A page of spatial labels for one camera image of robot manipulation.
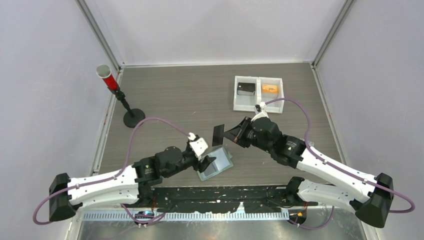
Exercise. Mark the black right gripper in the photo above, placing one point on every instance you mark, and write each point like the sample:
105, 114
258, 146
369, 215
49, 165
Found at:
235, 133

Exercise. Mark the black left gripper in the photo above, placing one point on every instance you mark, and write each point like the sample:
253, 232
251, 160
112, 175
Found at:
206, 161

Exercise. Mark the green card holder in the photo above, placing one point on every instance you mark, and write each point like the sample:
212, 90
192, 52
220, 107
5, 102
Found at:
222, 162

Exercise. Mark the black credit card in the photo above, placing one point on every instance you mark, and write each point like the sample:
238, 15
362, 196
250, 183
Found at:
218, 135

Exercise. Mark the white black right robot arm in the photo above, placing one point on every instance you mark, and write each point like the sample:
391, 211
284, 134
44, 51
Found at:
367, 196

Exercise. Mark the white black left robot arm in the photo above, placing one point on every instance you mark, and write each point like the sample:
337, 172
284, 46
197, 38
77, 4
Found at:
133, 185

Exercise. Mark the white two-compartment bin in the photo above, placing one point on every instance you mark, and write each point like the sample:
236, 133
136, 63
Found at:
246, 103

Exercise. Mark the black box in bin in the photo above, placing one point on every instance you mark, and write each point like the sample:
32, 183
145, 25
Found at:
246, 89

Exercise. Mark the orange box in bin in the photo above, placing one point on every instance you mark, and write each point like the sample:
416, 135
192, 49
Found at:
270, 89

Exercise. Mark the red microphone on stand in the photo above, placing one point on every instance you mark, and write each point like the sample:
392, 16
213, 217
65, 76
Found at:
133, 115

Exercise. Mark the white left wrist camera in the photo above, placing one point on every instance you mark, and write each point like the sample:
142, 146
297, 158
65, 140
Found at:
198, 145

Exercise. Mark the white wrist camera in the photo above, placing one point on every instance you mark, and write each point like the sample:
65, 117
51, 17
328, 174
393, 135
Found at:
260, 111
198, 145

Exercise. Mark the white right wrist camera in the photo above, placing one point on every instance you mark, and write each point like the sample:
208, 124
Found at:
260, 111

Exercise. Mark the aluminium front rail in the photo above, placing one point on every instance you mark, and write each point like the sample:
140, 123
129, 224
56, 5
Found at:
238, 215

